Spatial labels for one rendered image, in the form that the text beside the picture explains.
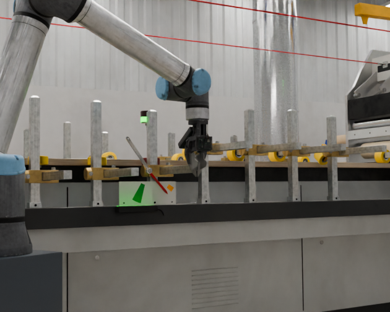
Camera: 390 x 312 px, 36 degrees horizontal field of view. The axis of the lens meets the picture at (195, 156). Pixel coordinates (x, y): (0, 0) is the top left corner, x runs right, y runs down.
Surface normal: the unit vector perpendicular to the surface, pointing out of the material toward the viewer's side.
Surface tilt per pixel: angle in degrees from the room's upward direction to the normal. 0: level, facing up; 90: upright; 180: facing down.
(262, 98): 90
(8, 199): 90
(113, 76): 90
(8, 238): 70
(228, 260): 90
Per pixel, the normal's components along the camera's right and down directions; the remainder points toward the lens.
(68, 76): 0.40, -0.05
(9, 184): 0.72, -0.04
